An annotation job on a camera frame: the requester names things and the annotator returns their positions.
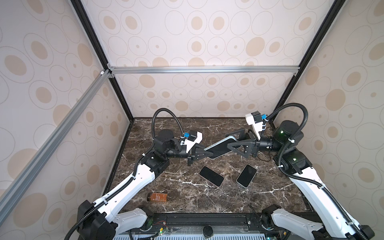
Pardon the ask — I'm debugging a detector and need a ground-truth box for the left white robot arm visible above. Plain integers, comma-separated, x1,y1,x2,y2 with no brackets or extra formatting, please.
65,129,214,240

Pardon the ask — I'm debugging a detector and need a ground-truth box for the black corner frame post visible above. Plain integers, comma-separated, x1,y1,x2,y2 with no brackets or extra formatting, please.
274,1,347,110
70,0,135,122

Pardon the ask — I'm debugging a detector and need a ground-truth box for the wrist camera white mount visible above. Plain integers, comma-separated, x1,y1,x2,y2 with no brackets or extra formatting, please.
245,111,267,140
180,131,203,153

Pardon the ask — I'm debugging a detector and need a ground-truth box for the small orange brown bottle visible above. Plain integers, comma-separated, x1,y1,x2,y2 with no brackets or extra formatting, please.
147,193,168,203

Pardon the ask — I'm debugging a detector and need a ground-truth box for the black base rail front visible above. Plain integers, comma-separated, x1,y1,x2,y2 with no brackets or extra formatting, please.
119,212,325,238

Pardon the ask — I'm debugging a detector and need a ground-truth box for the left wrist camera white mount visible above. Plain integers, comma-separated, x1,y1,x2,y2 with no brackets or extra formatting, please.
180,131,203,153

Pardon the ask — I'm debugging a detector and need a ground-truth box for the black smartphone on table centre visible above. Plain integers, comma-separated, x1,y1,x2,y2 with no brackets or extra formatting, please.
199,166,224,187

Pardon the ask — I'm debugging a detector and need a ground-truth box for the black round knob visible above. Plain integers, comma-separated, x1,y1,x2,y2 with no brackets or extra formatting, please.
203,226,214,239

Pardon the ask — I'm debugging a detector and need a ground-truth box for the light blue phone case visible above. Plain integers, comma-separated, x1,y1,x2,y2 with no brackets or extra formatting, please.
203,135,238,160

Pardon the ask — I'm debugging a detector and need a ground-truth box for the black corner frame post right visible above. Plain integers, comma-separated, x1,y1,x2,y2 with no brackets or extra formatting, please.
274,1,347,110

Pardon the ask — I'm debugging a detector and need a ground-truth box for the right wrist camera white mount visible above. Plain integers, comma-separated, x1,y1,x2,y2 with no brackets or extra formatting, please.
245,111,267,140

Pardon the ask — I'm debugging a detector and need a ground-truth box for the black smartphone white rim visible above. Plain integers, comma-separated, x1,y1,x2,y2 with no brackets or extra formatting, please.
236,165,257,188

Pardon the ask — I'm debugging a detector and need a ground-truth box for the silver aluminium rail left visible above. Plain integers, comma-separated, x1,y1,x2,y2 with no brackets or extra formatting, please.
1,69,111,224

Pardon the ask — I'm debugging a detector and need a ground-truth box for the black corner frame post left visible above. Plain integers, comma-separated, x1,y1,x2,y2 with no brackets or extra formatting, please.
70,0,135,122

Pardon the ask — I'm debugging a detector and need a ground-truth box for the silver aluminium rail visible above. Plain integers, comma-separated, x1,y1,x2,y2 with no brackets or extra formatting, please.
1,69,111,224
111,66,300,75

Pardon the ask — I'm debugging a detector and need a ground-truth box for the silver aluminium rail back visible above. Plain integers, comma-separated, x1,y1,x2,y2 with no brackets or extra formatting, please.
111,66,300,75

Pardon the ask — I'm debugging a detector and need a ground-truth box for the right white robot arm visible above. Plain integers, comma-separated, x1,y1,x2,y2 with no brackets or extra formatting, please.
227,117,375,240

